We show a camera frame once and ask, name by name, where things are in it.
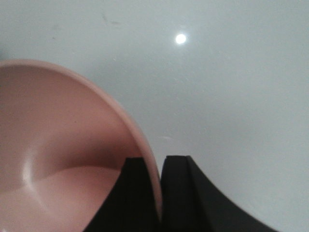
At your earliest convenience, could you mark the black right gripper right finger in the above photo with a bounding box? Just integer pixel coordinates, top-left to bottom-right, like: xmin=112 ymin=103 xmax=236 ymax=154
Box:
xmin=159 ymin=155 xmax=309 ymax=232

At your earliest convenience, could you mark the pink plastic bowl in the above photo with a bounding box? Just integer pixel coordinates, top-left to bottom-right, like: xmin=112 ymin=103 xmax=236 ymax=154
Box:
xmin=0 ymin=59 xmax=162 ymax=232

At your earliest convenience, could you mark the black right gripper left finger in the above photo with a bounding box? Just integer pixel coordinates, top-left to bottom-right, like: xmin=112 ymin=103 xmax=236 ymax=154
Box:
xmin=84 ymin=158 xmax=160 ymax=232

